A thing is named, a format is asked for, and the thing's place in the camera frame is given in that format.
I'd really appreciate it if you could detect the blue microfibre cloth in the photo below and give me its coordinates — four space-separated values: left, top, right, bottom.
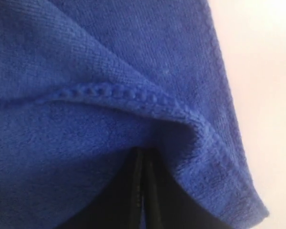
0 0 268 229

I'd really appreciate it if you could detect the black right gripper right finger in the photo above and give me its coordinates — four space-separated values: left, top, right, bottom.
144 149 229 229

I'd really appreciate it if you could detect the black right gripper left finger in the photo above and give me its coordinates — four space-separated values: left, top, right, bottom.
59 148 143 229

